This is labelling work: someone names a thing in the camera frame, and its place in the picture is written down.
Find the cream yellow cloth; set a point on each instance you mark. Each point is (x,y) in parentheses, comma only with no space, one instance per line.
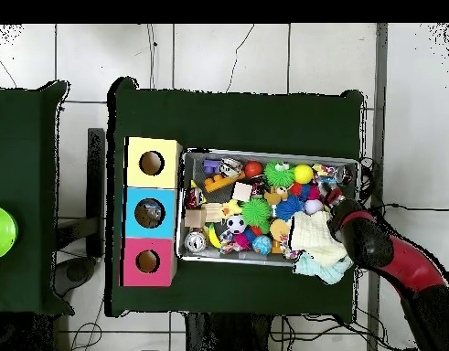
(312,234)

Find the mint green cloth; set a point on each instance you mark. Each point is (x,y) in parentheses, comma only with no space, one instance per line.
(319,269)

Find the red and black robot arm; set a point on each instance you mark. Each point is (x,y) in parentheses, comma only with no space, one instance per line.
(399,256)

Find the clear mesh bin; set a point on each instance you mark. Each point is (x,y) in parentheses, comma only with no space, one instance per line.
(209,257)

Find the wooden box with three holes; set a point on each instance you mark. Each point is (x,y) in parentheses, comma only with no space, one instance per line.
(169,164)

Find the white baseball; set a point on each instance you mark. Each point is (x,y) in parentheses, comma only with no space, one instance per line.
(313,207)

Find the plain yellow ball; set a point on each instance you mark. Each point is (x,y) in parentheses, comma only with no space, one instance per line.
(304,173)

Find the blue spiky ball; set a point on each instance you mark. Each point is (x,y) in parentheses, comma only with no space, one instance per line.
(288,208)

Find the green spiky ball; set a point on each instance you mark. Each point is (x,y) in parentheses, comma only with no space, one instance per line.
(279,175)
(255,213)

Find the orange red ball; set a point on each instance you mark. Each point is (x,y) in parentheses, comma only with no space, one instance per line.
(253,169)

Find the black and white soccer ball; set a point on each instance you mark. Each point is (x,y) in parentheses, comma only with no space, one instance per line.
(236,224)

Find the crushed silver can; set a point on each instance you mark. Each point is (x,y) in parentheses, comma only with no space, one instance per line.
(232,168)

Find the dark green table cloth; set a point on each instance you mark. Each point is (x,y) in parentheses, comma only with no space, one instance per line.
(239,117)
(26,146)

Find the bright green bowl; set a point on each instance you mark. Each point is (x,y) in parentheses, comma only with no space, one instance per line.
(1,232)

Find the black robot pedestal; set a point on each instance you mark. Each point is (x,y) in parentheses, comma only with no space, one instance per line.
(224,336)

